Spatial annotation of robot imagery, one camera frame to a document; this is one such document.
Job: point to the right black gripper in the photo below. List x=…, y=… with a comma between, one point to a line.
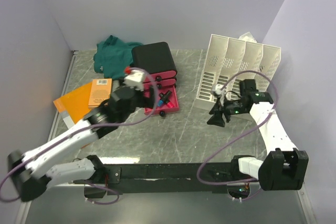
x=217, y=119

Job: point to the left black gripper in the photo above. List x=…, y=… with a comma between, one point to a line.
x=146, y=101

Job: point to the orange book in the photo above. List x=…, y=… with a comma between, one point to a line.
x=100, y=91

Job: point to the blue highlighter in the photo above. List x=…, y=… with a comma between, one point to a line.
x=164, y=97

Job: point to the black drawer organizer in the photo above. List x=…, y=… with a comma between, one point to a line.
x=154, y=57

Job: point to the pink highlighter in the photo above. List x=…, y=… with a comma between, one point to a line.
x=169, y=104

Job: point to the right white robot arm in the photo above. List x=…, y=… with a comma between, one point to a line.
x=285, y=166

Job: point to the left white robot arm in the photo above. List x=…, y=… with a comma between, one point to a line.
x=34, y=172

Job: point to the green cloth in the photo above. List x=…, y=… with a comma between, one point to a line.
x=113, y=56

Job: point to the orange folder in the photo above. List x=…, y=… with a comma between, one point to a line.
x=73, y=106

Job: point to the white file rack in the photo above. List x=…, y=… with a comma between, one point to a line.
x=227, y=56

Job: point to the black base beam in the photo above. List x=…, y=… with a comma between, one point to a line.
x=153, y=178

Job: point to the white crumpled paper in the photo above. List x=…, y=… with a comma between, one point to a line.
x=248, y=37

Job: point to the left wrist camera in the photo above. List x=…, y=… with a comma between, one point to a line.
x=134, y=78

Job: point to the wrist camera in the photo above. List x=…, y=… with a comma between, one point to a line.
x=134, y=78
x=219, y=92

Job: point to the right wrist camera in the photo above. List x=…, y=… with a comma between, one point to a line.
x=219, y=92

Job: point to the aluminium rail frame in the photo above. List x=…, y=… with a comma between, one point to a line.
x=208, y=173

